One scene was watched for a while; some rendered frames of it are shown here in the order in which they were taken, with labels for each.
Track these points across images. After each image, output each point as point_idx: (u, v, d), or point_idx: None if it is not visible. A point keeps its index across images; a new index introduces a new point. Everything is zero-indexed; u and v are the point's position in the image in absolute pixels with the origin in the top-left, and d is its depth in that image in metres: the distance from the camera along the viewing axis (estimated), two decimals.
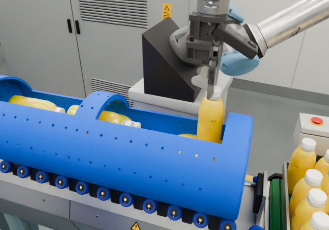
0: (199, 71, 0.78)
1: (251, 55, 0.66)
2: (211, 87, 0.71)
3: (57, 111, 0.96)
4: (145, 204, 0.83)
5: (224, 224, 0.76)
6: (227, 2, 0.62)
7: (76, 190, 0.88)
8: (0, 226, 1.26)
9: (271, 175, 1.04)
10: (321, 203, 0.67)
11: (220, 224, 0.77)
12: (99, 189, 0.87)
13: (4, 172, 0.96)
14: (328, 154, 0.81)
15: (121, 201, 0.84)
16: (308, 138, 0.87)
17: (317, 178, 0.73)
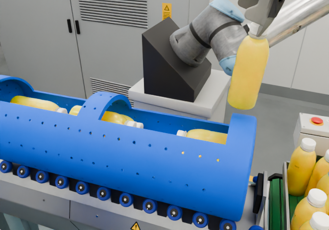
0: (241, 1, 0.61)
1: None
2: (270, 21, 0.56)
3: (59, 111, 0.96)
4: (146, 203, 0.83)
5: (225, 223, 0.76)
6: None
7: (76, 188, 0.89)
8: (0, 226, 1.26)
9: (271, 175, 1.04)
10: (321, 203, 0.67)
11: (222, 221, 0.77)
12: (100, 188, 0.87)
13: (2, 172, 0.96)
14: (328, 154, 0.81)
15: (120, 199, 0.85)
16: (308, 138, 0.87)
17: None
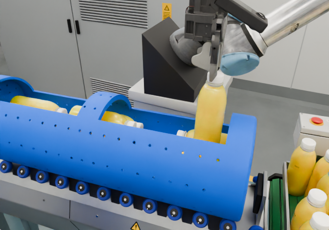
0: (199, 52, 0.69)
1: (261, 27, 0.57)
2: (214, 67, 0.62)
3: (59, 111, 0.96)
4: (146, 203, 0.83)
5: (225, 223, 0.76)
6: None
7: (76, 188, 0.89)
8: (0, 226, 1.26)
9: (271, 175, 1.04)
10: (321, 203, 0.67)
11: (222, 221, 0.77)
12: (100, 188, 0.87)
13: (2, 172, 0.96)
14: (328, 154, 0.81)
15: (120, 199, 0.85)
16: (308, 138, 0.87)
17: (217, 76, 0.65)
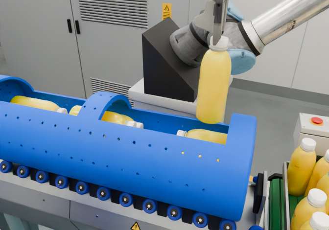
0: None
1: None
2: (218, 28, 0.58)
3: (59, 111, 0.96)
4: (146, 203, 0.83)
5: (225, 223, 0.76)
6: None
7: (76, 188, 0.89)
8: (0, 226, 1.26)
9: (271, 175, 1.04)
10: (321, 203, 0.67)
11: (222, 221, 0.77)
12: (100, 188, 0.87)
13: (2, 172, 0.96)
14: (328, 154, 0.81)
15: (120, 199, 0.85)
16: (308, 138, 0.87)
17: (221, 39, 0.61)
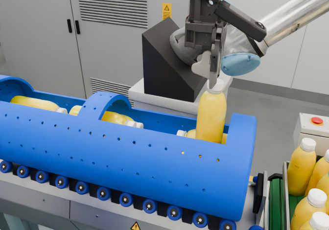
0: (199, 59, 0.69)
1: (260, 36, 0.58)
2: (213, 75, 0.63)
3: (59, 111, 0.96)
4: (146, 203, 0.83)
5: (225, 223, 0.76)
6: None
7: (76, 188, 0.89)
8: (0, 226, 1.26)
9: (271, 175, 1.04)
10: (321, 203, 0.67)
11: (222, 221, 0.77)
12: (100, 188, 0.87)
13: (2, 172, 0.96)
14: (328, 154, 0.81)
15: (120, 199, 0.85)
16: (308, 138, 0.87)
17: (217, 83, 0.66)
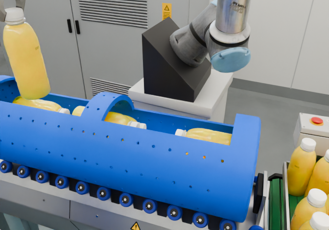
0: None
1: None
2: None
3: (61, 112, 0.96)
4: (147, 202, 0.83)
5: (227, 223, 0.76)
6: None
7: (76, 186, 0.89)
8: (0, 226, 1.26)
9: (271, 175, 1.04)
10: (321, 203, 0.67)
11: (224, 219, 0.77)
12: (103, 187, 0.86)
13: (0, 171, 0.97)
14: (328, 154, 0.81)
15: (121, 197, 0.85)
16: (308, 138, 0.87)
17: None
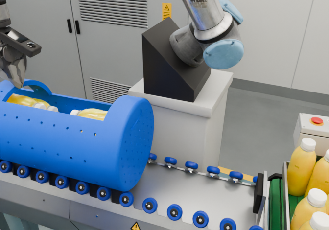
0: None
1: (28, 54, 0.80)
2: (12, 80, 0.86)
3: None
4: (151, 202, 0.82)
5: (223, 226, 0.76)
6: None
7: (83, 192, 0.88)
8: (0, 226, 1.26)
9: (271, 175, 1.04)
10: (321, 203, 0.67)
11: (220, 227, 0.77)
12: (99, 197, 0.86)
13: (9, 165, 0.96)
14: (328, 154, 0.81)
15: (126, 204, 0.84)
16: (308, 138, 0.87)
17: None
